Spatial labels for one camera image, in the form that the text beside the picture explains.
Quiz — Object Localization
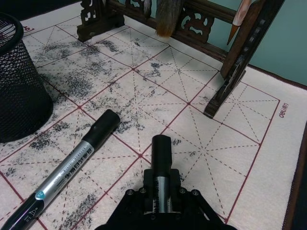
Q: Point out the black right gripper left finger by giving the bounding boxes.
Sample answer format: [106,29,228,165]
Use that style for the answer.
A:
[105,169,155,226]

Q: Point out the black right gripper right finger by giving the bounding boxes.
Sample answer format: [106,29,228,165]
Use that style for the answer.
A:
[170,169,225,227]

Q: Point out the black capped silver marker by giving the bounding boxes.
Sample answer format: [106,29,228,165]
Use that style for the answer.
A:
[152,134,172,214]
[0,109,121,230]

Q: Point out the white felt mat red grid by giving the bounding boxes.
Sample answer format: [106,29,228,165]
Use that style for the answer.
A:
[0,14,307,230]

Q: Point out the dark carved wooden brush rack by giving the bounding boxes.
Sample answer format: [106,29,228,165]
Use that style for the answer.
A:
[76,0,286,119]

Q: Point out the black mesh pen holder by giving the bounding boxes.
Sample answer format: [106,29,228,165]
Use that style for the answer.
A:
[0,11,54,143]

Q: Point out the large brown hair brush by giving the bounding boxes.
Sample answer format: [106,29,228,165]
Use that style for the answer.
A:
[154,0,178,38]

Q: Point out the pink handled orange tip brush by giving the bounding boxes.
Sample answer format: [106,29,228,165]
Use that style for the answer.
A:
[226,0,251,46]

